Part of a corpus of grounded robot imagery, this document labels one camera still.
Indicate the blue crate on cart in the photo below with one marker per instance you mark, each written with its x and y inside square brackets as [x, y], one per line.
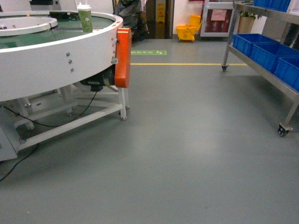
[267, 55]
[287, 70]
[244, 42]

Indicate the potted plant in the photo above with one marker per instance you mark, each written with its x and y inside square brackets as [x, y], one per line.
[246, 21]

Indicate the yellow mop bucket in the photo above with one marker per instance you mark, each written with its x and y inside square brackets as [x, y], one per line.
[187, 32]

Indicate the yellow wet floor sign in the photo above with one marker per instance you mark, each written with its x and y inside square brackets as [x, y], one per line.
[160, 12]

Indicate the steel wheeled shelf cart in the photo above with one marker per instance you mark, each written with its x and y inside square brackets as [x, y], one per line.
[291, 15]

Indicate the orange motor cover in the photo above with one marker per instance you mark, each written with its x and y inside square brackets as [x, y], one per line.
[123, 54]

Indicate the white round conveyor machine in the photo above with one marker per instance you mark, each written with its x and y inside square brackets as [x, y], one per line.
[54, 77]

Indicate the green paper cup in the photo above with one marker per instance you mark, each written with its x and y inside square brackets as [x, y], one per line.
[84, 11]

